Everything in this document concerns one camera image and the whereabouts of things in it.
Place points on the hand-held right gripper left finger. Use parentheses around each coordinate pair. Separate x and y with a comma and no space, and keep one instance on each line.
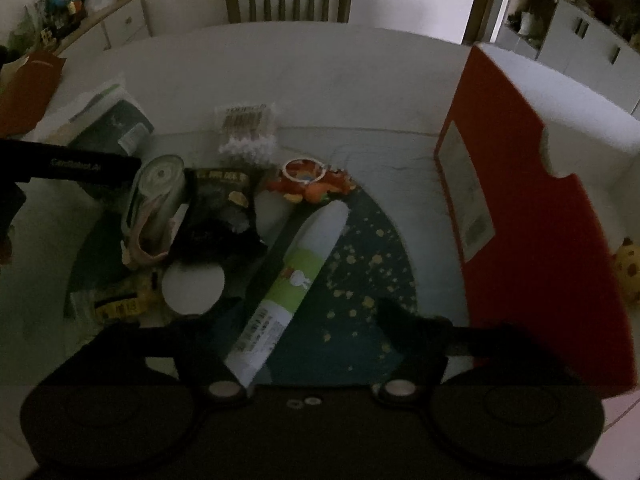
(200,352)

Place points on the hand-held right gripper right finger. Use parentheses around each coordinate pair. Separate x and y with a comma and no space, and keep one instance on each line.
(395,321)

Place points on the white and pink roll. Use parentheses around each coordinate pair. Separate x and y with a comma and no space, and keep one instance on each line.
(155,195)

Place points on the white tube with green label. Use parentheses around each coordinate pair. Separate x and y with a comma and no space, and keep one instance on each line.
(295,270)

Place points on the red cardboard box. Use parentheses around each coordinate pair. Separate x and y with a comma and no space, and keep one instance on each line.
(520,200)

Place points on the dark green packet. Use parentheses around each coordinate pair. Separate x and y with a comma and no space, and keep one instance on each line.
(115,127)

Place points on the round dark green speckled placemat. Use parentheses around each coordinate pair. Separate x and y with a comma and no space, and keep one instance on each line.
(350,280)

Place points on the white round lid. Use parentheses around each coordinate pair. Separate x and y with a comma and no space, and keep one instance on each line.
(193,286)

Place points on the red paper envelope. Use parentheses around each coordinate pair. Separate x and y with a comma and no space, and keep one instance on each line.
(27,92)

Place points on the yellow packet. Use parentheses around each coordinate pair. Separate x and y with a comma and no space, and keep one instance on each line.
(125,305)

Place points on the black snack packet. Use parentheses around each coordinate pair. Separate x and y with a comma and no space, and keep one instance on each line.
(220,210)

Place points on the orange plastic toy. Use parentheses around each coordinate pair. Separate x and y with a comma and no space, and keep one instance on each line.
(312,182)

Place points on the cotton swab pack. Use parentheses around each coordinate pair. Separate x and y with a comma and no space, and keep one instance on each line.
(246,132)

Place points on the yellow spotted toy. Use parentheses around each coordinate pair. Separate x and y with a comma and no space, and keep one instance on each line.
(629,267)

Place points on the large white cabinet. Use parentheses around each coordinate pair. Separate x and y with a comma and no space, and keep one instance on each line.
(590,50)

